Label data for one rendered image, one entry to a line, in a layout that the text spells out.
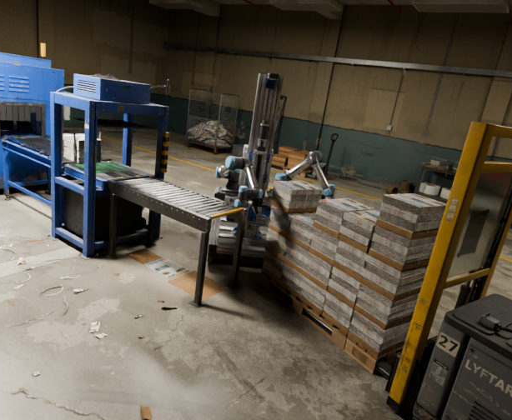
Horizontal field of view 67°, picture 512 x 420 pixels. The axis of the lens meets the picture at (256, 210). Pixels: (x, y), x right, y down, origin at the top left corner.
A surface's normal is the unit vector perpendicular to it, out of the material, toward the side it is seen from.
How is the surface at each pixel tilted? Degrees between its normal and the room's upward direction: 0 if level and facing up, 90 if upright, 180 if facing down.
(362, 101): 90
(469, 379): 90
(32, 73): 90
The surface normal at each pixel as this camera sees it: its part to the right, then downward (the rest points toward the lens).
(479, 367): -0.81, 0.05
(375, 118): -0.57, 0.16
